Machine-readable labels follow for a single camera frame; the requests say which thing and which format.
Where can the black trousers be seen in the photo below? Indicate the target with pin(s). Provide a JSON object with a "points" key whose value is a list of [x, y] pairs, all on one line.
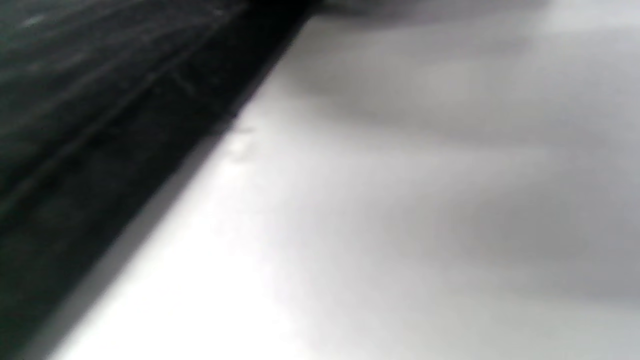
{"points": [[75, 100]]}

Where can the white table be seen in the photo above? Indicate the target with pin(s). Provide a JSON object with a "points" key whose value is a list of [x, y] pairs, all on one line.
{"points": [[400, 225]]}

